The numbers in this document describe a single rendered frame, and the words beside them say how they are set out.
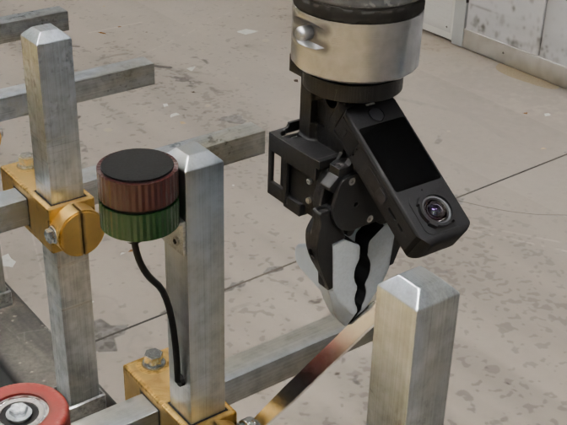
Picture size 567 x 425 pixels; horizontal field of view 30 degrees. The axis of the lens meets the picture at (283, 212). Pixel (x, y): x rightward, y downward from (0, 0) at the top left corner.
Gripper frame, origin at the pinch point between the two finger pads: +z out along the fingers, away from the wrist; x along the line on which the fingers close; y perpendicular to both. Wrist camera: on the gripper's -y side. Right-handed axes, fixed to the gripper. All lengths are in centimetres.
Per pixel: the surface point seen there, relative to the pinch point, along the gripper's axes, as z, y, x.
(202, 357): 6.4, 9.1, 8.4
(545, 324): 101, 77, -132
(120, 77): 5, 63, -14
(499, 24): 87, 208, -252
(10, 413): 9.4, 14.8, 23.0
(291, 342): 14.1, 14.6, -5.4
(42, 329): 30, 51, 5
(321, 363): 5.5, 2.1, 1.4
